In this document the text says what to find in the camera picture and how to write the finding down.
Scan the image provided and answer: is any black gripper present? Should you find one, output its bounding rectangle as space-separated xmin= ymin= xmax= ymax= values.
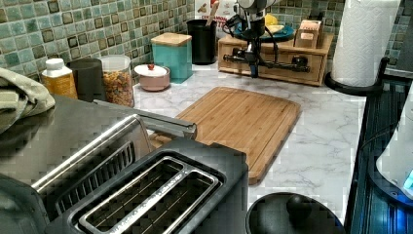
xmin=231 ymin=14 xmax=265 ymax=78

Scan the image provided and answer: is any black drawer handle bar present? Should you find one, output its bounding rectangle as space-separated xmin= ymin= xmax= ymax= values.
xmin=223 ymin=49 xmax=311 ymax=72

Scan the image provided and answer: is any wooden drawer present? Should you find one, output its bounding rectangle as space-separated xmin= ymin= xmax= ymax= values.
xmin=218 ymin=49 xmax=325 ymax=86

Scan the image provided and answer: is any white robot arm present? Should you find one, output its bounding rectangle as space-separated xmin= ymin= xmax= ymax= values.
xmin=228 ymin=0 xmax=280 ymax=78

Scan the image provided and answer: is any wooden drawer cabinet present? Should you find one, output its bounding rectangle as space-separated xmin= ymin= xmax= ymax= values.
xmin=217 ymin=32 xmax=335 ymax=87

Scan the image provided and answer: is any teal plate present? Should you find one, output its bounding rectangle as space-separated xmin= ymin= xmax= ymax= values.
xmin=233 ymin=22 xmax=296 ymax=43

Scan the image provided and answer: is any yellow fruit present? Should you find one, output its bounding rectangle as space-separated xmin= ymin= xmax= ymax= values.
xmin=265 ymin=14 xmax=279 ymax=26

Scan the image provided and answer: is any red and white food box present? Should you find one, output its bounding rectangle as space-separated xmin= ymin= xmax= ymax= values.
xmin=194 ymin=0 xmax=240 ymax=30

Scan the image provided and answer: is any black utensil cup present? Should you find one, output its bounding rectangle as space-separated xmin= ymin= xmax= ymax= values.
xmin=187 ymin=19 xmax=217 ymax=65

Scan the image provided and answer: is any small cardboard box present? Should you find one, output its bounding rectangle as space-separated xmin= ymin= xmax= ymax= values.
xmin=294 ymin=19 xmax=321 ymax=49

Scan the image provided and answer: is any wooden utensil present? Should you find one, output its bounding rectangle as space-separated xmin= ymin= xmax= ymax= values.
xmin=205 ymin=0 xmax=220 ymax=26

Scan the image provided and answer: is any bamboo cutting board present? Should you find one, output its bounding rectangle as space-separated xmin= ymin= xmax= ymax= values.
xmin=149 ymin=86 xmax=302 ymax=185

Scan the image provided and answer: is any teal canister with wooden lid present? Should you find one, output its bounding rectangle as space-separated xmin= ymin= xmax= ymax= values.
xmin=151 ymin=32 xmax=193 ymax=84

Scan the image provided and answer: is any pink lidded bowl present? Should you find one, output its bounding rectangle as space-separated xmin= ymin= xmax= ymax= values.
xmin=134 ymin=64 xmax=169 ymax=92

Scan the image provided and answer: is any paper towel roll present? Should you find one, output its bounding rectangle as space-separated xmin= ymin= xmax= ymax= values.
xmin=331 ymin=0 xmax=401 ymax=87

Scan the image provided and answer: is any black paper towel holder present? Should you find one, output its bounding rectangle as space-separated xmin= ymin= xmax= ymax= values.
xmin=324 ymin=57 xmax=390 ymax=97

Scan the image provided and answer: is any clear jar of cereal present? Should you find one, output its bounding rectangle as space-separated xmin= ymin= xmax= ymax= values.
xmin=99 ymin=55 xmax=134 ymax=107

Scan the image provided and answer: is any black two-slot toaster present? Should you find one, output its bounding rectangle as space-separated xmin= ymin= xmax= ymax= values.
xmin=45 ymin=138 xmax=248 ymax=234

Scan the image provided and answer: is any round dark lid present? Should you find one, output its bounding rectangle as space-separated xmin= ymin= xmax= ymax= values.
xmin=245 ymin=192 xmax=346 ymax=234

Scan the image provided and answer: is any dark grey cup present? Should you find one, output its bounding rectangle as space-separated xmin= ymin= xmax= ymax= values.
xmin=67 ymin=58 xmax=106 ymax=102

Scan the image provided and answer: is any orange bottle white cap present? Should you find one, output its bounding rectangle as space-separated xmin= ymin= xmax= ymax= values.
xmin=41 ymin=58 xmax=78 ymax=99

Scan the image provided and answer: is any black dish rack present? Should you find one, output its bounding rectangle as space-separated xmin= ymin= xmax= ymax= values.
xmin=344 ymin=79 xmax=412 ymax=234

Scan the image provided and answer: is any green folded cloth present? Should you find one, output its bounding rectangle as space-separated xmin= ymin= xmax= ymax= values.
xmin=0 ymin=68 xmax=56 ymax=133

